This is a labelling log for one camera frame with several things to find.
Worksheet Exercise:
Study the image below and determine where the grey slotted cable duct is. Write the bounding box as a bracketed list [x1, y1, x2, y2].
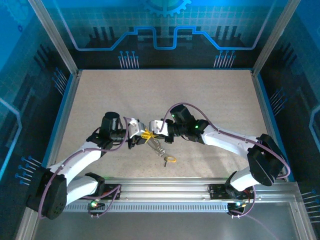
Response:
[63, 202, 231, 213]

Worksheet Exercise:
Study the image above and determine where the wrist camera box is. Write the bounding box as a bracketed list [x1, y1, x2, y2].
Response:
[127, 117, 146, 138]
[148, 119, 170, 137]

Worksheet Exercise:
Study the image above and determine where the aluminium frame post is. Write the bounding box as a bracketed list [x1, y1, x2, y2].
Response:
[26, 0, 80, 76]
[251, 0, 302, 76]

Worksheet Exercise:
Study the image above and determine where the aluminium table side rail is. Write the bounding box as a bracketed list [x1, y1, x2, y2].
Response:
[41, 69, 83, 176]
[249, 69, 288, 176]

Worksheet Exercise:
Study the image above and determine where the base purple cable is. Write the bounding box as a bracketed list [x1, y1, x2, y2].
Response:
[87, 186, 122, 219]
[228, 191, 276, 240]

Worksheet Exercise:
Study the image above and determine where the grey metal base sheet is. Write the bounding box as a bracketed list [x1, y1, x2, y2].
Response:
[32, 211, 301, 240]

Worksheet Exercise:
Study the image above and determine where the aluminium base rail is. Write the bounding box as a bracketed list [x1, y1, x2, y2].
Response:
[64, 176, 301, 205]

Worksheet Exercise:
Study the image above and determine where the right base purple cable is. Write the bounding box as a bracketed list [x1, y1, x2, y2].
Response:
[228, 191, 276, 240]

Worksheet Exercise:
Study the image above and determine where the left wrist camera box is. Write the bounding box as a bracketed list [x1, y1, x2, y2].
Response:
[127, 117, 146, 138]

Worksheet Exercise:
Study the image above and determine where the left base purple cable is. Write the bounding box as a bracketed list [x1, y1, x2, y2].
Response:
[87, 186, 122, 219]

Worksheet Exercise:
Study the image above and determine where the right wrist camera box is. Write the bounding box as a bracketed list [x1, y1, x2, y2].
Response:
[148, 119, 170, 137]

